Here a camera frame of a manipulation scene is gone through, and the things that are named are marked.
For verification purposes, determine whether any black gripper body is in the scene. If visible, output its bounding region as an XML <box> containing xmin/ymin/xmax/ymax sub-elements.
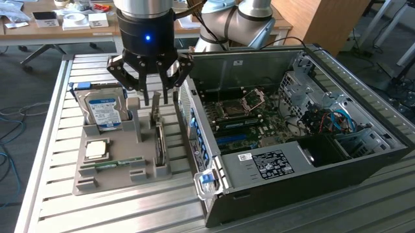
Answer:
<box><xmin>116</xmin><ymin>10</ymin><xmax>177</xmax><ymax>73</ymax></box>

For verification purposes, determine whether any graphics card with black fan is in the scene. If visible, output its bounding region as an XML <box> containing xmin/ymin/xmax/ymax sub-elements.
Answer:
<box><xmin>149</xmin><ymin>91</ymin><xmax>168</xmax><ymax>168</ymax></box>

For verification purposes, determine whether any wooden desk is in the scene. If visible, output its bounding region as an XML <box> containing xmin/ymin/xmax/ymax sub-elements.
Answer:
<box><xmin>0</xmin><ymin>0</ymin><xmax>116</xmax><ymax>72</ymax></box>
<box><xmin>115</xmin><ymin>17</ymin><xmax>292</xmax><ymax>53</ymax></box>

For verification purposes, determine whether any hard disk in blue caddy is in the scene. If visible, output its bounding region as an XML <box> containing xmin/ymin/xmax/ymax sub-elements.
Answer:
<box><xmin>69</xmin><ymin>82</ymin><xmax>131</xmax><ymax>132</ymax></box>

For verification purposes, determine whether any white paper stack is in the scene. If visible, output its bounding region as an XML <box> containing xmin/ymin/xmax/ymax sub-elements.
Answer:
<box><xmin>176</xmin><ymin>17</ymin><xmax>201</xmax><ymax>29</ymax></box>

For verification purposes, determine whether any plain white box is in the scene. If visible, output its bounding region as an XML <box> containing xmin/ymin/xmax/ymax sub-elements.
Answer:
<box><xmin>88</xmin><ymin>13</ymin><xmax>109</xmax><ymax>28</ymax></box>

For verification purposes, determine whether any orange small item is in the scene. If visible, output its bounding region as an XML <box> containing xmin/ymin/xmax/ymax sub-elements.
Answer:
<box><xmin>92</xmin><ymin>2</ymin><xmax>113</xmax><ymax>12</ymax></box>

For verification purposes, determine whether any CPU socket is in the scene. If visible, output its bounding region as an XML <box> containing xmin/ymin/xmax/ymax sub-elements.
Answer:
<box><xmin>216</xmin><ymin>100</ymin><xmax>251</xmax><ymax>117</ymax></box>

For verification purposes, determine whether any white tape roll on box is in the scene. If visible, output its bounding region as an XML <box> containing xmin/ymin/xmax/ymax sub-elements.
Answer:
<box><xmin>61</xmin><ymin>12</ymin><xmax>91</xmax><ymax>31</ymax></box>

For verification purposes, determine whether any metal socket cover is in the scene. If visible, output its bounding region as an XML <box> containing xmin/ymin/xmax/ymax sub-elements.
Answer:
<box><xmin>241</xmin><ymin>88</ymin><xmax>266</xmax><ymax>112</ymax></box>

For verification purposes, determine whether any RAM stick with white label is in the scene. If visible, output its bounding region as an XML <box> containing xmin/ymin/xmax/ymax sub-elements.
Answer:
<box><xmin>216</xmin><ymin>118</ymin><xmax>263</xmax><ymax>131</ymax></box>

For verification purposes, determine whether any blue expansion slot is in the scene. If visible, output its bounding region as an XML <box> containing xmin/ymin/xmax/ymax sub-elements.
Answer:
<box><xmin>216</xmin><ymin>134</ymin><xmax>250</xmax><ymax>145</ymax></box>

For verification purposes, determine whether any white box with black top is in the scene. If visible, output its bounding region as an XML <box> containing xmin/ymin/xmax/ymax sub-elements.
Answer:
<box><xmin>32</xmin><ymin>11</ymin><xmax>60</xmax><ymax>28</ymax></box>

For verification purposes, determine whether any silver CPU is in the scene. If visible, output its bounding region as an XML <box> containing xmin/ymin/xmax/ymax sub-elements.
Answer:
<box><xmin>84</xmin><ymin>140</ymin><xmax>108</xmax><ymax>160</ymax></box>

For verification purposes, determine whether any green motherboard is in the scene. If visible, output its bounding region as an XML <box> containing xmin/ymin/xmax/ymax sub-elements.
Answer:
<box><xmin>203</xmin><ymin>94</ymin><xmax>308</xmax><ymax>156</ymax></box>

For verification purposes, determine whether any silver metal drive cage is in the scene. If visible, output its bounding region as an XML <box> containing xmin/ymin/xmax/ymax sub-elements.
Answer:
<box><xmin>279</xmin><ymin>70</ymin><xmax>346</xmax><ymax>115</ymax></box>

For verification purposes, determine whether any green RAM stick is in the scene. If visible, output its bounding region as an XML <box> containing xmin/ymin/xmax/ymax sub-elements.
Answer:
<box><xmin>80</xmin><ymin>157</ymin><xmax>144</xmax><ymax>169</ymax></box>

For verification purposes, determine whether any white paper label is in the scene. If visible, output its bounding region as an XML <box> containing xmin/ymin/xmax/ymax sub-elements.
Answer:
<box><xmin>4</xmin><ymin>21</ymin><xmax>29</xmax><ymax>29</ymax></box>

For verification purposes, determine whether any clear plastic bag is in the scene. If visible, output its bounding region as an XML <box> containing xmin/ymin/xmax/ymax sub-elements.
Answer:
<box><xmin>0</xmin><ymin>1</ymin><xmax>32</xmax><ymax>23</ymax></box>

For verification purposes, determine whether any grey parts rack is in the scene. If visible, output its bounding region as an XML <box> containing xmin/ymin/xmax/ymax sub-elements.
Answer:
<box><xmin>71</xmin><ymin>97</ymin><xmax>175</xmax><ymax>196</ymax></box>

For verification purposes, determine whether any silver latch with blue tab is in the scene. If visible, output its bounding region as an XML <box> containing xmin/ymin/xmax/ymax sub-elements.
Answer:
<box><xmin>193</xmin><ymin>168</ymin><xmax>224</xmax><ymax>201</ymax></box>

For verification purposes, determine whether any grey power supply unit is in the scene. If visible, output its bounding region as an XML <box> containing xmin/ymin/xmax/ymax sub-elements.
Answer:
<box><xmin>213</xmin><ymin>142</ymin><xmax>318</xmax><ymax>190</ymax></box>

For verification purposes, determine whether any black open PC case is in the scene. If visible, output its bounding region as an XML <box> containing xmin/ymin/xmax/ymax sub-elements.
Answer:
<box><xmin>171</xmin><ymin>43</ymin><xmax>415</xmax><ymax>229</ymax></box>

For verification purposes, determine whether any silver disk bay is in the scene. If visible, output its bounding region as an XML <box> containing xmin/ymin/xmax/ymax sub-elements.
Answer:
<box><xmin>334</xmin><ymin>127</ymin><xmax>392</xmax><ymax>158</ymax></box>

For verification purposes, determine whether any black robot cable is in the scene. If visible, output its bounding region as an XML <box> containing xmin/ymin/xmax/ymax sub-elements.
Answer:
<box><xmin>175</xmin><ymin>2</ymin><xmax>229</xmax><ymax>47</ymax></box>

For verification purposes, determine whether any black cable behind case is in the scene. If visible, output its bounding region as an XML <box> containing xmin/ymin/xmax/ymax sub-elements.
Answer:
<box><xmin>268</xmin><ymin>36</ymin><xmax>327</xmax><ymax>53</ymax></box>

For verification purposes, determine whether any blue wire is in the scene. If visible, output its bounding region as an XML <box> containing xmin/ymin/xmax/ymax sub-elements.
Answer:
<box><xmin>327</xmin><ymin>109</ymin><xmax>356</xmax><ymax>133</ymax></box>

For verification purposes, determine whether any blue floor cable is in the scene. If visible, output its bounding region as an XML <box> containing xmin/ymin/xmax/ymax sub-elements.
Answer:
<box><xmin>0</xmin><ymin>116</ymin><xmax>25</xmax><ymax>209</ymax></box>

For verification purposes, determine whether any white desk frame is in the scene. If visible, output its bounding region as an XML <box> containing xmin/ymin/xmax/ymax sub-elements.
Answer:
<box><xmin>356</xmin><ymin>0</ymin><xmax>415</xmax><ymax>66</ymax></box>

